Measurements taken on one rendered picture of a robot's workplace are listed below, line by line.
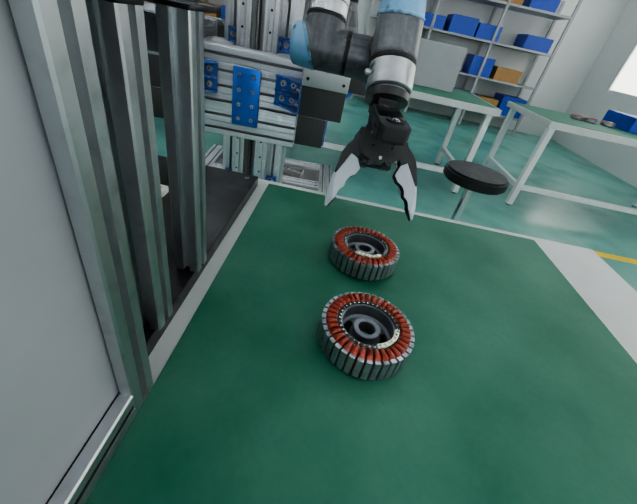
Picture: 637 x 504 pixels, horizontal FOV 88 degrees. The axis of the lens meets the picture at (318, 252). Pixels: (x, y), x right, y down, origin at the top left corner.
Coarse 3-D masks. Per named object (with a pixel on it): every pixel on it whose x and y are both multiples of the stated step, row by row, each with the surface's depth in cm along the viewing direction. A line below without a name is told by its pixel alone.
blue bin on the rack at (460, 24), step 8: (448, 16) 539; (456, 16) 513; (464, 16) 512; (448, 24) 529; (456, 24) 519; (464, 24) 518; (472, 24) 517; (456, 32) 525; (464, 32) 524; (472, 32) 523
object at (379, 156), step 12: (372, 96) 53; (384, 96) 53; (396, 96) 52; (408, 96) 53; (396, 108) 57; (360, 132) 52; (372, 132) 52; (360, 144) 52; (372, 144) 53; (384, 144) 52; (360, 156) 54; (372, 156) 52; (384, 156) 53; (396, 156) 53; (384, 168) 57
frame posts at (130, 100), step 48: (96, 0) 19; (96, 48) 21; (144, 48) 22; (192, 48) 29; (144, 96) 23; (192, 96) 31; (144, 144) 25; (192, 144) 33; (144, 192) 26; (192, 192) 36; (144, 240) 28; (192, 240) 40; (144, 288) 31
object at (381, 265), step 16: (336, 240) 52; (352, 240) 56; (368, 240) 56; (384, 240) 55; (336, 256) 51; (352, 256) 50; (368, 256) 50; (384, 256) 51; (352, 272) 50; (368, 272) 50; (384, 272) 50
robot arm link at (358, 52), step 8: (352, 40) 60; (360, 40) 60; (368, 40) 60; (352, 48) 60; (360, 48) 60; (368, 48) 60; (352, 56) 60; (360, 56) 60; (368, 56) 60; (352, 64) 61; (360, 64) 61; (368, 64) 61; (344, 72) 63; (352, 72) 63; (360, 72) 62
